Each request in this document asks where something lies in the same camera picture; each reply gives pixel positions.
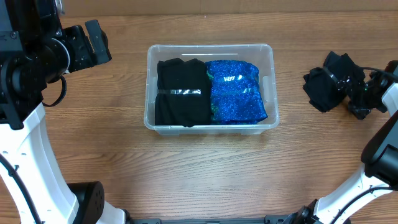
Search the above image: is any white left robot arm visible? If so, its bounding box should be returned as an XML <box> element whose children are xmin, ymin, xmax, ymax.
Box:
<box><xmin>1</xmin><ymin>0</ymin><xmax>131</xmax><ymax>224</ymax></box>

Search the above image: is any clear plastic storage container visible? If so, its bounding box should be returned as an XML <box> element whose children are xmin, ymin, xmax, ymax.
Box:
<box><xmin>144</xmin><ymin>44</ymin><xmax>280</xmax><ymax>135</ymax></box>

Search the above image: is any blue sequin garment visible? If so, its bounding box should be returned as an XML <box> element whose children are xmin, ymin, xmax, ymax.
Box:
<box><xmin>205</xmin><ymin>60</ymin><xmax>268</xmax><ymax>125</ymax></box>

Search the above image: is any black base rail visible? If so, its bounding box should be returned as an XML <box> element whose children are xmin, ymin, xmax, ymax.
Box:
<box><xmin>129</xmin><ymin>215</ymin><xmax>292</xmax><ymax>224</ymax></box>

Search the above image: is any black garment with tape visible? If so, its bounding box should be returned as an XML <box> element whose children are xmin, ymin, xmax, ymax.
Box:
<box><xmin>155</xmin><ymin>58</ymin><xmax>212</xmax><ymax>127</ymax></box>

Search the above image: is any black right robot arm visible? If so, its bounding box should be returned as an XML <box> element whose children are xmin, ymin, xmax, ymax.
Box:
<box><xmin>264</xmin><ymin>53</ymin><xmax>397</xmax><ymax>223</ymax></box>

